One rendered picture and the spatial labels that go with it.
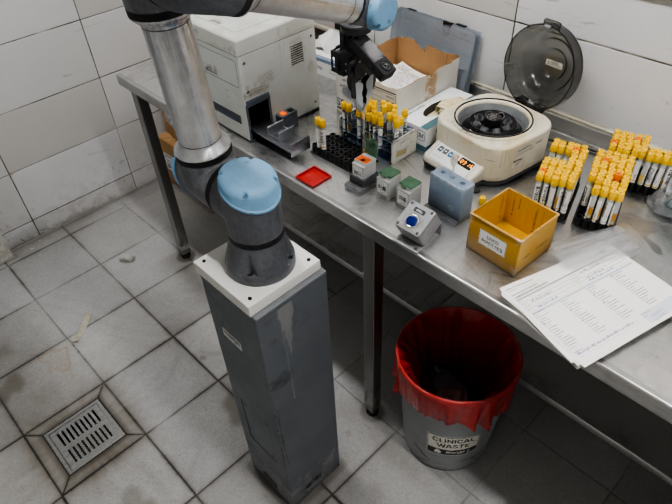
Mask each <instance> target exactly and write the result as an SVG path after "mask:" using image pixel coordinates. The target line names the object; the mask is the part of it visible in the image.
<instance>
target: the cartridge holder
mask: <svg viewBox="0 0 672 504"><path fill-rule="evenodd" d="M378 173H379V172H378V171H376V172H375V173H374V174H372V175H371V176H369V177H368V178H366V179H364V180H363V179H361V178H359V177H357V176H355V175H354V174H352V173H350V180H349V181H347V182H346V183H344V185H345V188H347V189H349V190H351V191H352V192H354V193H356V194H358V195H359V196H360V195H361V194H363V193H365V192H366V191H368V190H369V189H371V188H372V187H374V186H375V185H377V179H376V178H377V176H379V174H378Z"/></svg>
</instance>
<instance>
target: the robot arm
mask: <svg viewBox="0 0 672 504"><path fill-rule="evenodd" d="M122 2H123V5H124V8H125V11H126V14H127V16H128V19H129V20H130V21H132V22H134V23H136V24H138V25H139V26H140V27H141V29H142V32H143V35H144V38H145V41H146V44H147V47H148V50H149V53H150V57H151V60H152V63H153V66H154V69H155V72H156V75H157V78H158V81H159V84H160V87H161V90H162V93H163V96H164V99H165V102H166V105H167V108H168V111H169V114H170V117H171V120H172V123H173V126H174V130H175V133H176V136H177V139H178V141H177V142H176V144H175V145H174V159H172V162H171V169H172V174H173V176H174V179H175V180H176V182H177V183H178V184H179V185H180V186H181V188H182V189H183V190H184V191H185V192H187V193H188V194H190V195H191V196H193V197H195V198H197V199H198V200H199V201H201V202H202V203H204V204H205V205H206V206H208V207H209V208H211V209H212V210H213V211H215V212H216V213H217V214H219V215H220V216H222V217H223V218H224V220H225V223H226V228H227V233H228V238H229V239H228V244H227V249H226V253H225V266H226V270H227V273H228V275H229V276H230V277H231V278H232V279H233V280H234V281H235V282H237V283H239V284H242V285H245V286H250V287H263V286H269V285H272V284H275V283H278V282H280V281H282V280H283V279H285V278H286V277H287V276H288V275H289V274H290V273H291V272H292V271H293V269H294V267H295V264H296V255H295V249H294V246H293V244H292V243H291V241H290V239H289V237H288V236H287V234H286V232H285V230H284V221H283V212H282V203H281V186H280V183H279V180H278V176H277V173H276V171H275V170H274V169H273V167H272V166H271V165H269V164H268V163H266V162H265V161H263V160H260V159H257V158H253V159H249V158H248V157H241V158H236V156H235V154H234V150H233V146H232V142H231V139H230V136H229V135H228V134H227V133H226V132H224V131H222V130H220V127H219V123H218V119H217V115H216V111H215V108H214V104H213V100H212V96H211V92H210V89H209V85H208V81H207V77H206V73H205V70H204V66H203V62H202V58H201V54H200V50H199V47H198V43H197V39H196V35H195V31H194V28H193V24H192V20H191V14H192V15H212V16H227V17H237V18H238V17H243V16H245V15H246V14H247V13H248V12H252V13H260V14H269V15H277V16H285V17H293V18H301V19H309V20H317V21H326V22H334V23H335V29H337V30H339V38H340V44H339V45H337V46H335V48H334V49H332V50H330V51H331V71H333V72H335V73H337V74H338V75H340V76H343V77H344V76H348V77H347V86H345V87H342V94H343V95H344V96H345V97H347V98H348V99H349V100H351V101H352V102H353V104H354V106H355V108H356V109H357V111H358V112H361V111H362V109H363V107H364V105H363V103H365V104H366V106H367V104H368V102H369V99H370V97H371V95H372V91H373V89H374V86H375V82H376V78H377V79H378V80H379V82H383V81H385V80H387V79H389V78H391V77H392V76H393V74H394V73H395V71H396V67H395V66H394V65H393V64H392V63H391V62H390V61H389V60H388V58H387V57H386V56H385V55H384V54H383V53H382V52H381V50H380V49H379V48H378V47H377V46H376V45H375V44H374V43H373V41H372V40H371V39H370V38H369V37H368V36H367V35H366V34H368V33H370V32H371V30H376V31H384V30H386V29H388V28H389V27H390V26H391V25H392V23H393V21H394V19H395V17H396V14H397V7H398V4H397V0H122ZM339 48H340V49H339ZM337 49H338V50H337ZM333 57H335V67H333Z"/></svg>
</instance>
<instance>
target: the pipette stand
mask: <svg viewBox="0 0 672 504"><path fill-rule="evenodd" d="M451 175H452V171H451V170H449V169H448V168H446V167H444V166H440V167H439V168H437V169H435V170H433V171H431V172H430V184H429V195H428V203H426V204H425V205H423V206H425V207H427V208H429V209H431V210H433V211H434V212H435V213H436V214H437V216H438V217H439V218H440V219H442V220H443V221H445V222H446V223H448V224H450V225H451V226H453V227H455V226H457V225H459V224H460V223H462V222H463V221H465V220H467V219H468V218H470V216H471V214H470V212H471V206H472V199H473V193H474V186H475V184H474V183H472V182H471V181H469V180H467V179H465V178H463V177H462V176H460V175H458V174H456V173H455V172H454V177H453V179H451Z"/></svg>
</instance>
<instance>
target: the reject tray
mask: <svg viewBox="0 0 672 504"><path fill-rule="evenodd" d="M295 178H296V179H297V180H299V181H301V182H302V183H304V184H306V185H307V186H309V187H311V188H312V189H313V188H315V187H317V186H318V185H320V184H322V183H323V182H325V181H327V180H328V179H330V178H332V175H331V174H329V173H327V172H325V171H323V170H322V169H320V168H318V167H316V166H315V165H314V166H312V167H310V168H308V169H307V170H305V171H303V172H301V173H300V174H298V175H296V176H295Z"/></svg>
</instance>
